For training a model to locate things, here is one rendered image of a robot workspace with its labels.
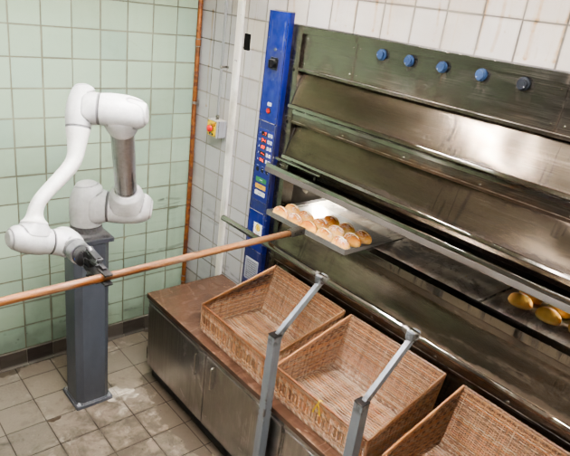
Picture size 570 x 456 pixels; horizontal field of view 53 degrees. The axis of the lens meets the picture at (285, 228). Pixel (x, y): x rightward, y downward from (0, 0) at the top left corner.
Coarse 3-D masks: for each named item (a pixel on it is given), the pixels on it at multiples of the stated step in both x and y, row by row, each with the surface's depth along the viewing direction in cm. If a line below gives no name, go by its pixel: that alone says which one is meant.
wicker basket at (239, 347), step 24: (240, 288) 301; (264, 288) 313; (288, 288) 304; (216, 312) 296; (264, 312) 315; (288, 312) 302; (312, 312) 290; (336, 312) 279; (216, 336) 282; (240, 336) 265; (264, 336) 294; (288, 336) 296; (312, 336) 266; (240, 360) 268; (264, 360) 252
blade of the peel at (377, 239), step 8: (272, 208) 293; (304, 208) 305; (312, 208) 307; (320, 208) 308; (272, 216) 288; (280, 216) 283; (320, 216) 297; (336, 216) 299; (288, 224) 280; (296, 224) 276; (352, 224) 291; (368, 232) 285; (320, 240) 265; (376, 240) 276; (384, 240) 277; (392, 240) 278; (336, 248) 258; (352, 248) 258; (360, 248) 262
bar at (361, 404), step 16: (240, 224) 275; (288, 256) 249; (320, 272) 237; (336, 288) 229; (304, 304) 234; (368, 304) 217; (288, 320) 232; (400, 320) 208; (272, 336) 229; (416, 336) 202; (272, 352) 230; (400, 352) 202; (272, 368) 234; (272, 384) 238; (368, 400) 198; (352, 416) 200; (256, 432) 249; (352, 432) 201; (256, 448) 251; (352, 448) 202
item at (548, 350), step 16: (368, 256) 263; (384, 256) 260; (400, 272) 250; (416, 272) 247; (432, 288) 238; (448, 288) 237; (464, 304) 228; (480, 304) 227; (496, 320) 218; (512, 320) 218; (512, 336) 214; (528, 336) 209; (544, 336) 210; (544, 352) 206; (560, 352) 201
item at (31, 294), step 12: (252, 240) 251; (264, 240) 255; (192, 252) 231; (204, 252) 234; (216, 252) 238; (144, 264) 217; (156, 264) 219; (168, 264) 223; (96, 276) 204; (120, 276) 210; (48, 288) 193; (60, 288) 195; (72, 288) 199; (0, 300) 183; (12, 300) 185
